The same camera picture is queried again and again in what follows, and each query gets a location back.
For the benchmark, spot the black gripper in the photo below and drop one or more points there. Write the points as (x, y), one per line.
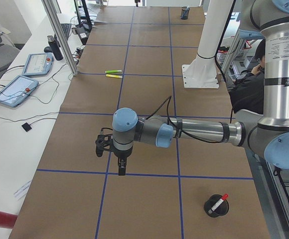
(121, 154)

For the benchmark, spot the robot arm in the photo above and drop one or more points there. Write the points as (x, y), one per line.
(267, 135)

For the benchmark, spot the teach pendant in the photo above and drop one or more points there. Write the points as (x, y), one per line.
(38, 64)
(15, 92)

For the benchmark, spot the aluminium frame post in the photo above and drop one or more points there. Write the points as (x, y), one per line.
(55, 23)

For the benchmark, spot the black mesh cup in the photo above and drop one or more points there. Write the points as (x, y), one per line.
(184, 12)

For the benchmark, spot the blue marker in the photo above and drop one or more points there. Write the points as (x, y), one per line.
(186, 11)

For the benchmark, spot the near teach pendant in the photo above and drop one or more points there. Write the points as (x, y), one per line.
(15, 92)

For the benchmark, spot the green highlighter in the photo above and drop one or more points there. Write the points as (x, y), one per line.
(113, 71)

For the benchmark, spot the black keyboard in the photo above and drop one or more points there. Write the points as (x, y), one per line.
(66, 28)

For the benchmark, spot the black solid cup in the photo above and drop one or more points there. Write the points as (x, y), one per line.
(216, 205)

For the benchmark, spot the person in black hoodie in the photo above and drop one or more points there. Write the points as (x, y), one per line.
(248, 92)

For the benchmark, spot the far teach pendant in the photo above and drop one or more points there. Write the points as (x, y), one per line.
(38, 64)

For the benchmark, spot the small black sensor box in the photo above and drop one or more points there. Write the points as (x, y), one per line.
(26, 126)

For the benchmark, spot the yellow highlighter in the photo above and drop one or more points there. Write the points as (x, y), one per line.
(114, 76)

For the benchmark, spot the white pedestal column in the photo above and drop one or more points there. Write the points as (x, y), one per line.
(201, 72)

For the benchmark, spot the white paper label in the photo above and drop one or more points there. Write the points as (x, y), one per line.
(22, 191)

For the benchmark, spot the red white marker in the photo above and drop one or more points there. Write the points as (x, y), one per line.
(218, 203)

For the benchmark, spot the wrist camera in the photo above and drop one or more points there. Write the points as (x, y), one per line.
(104, 142)

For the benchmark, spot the black water bottle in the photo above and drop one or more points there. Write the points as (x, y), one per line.
(54, 48)

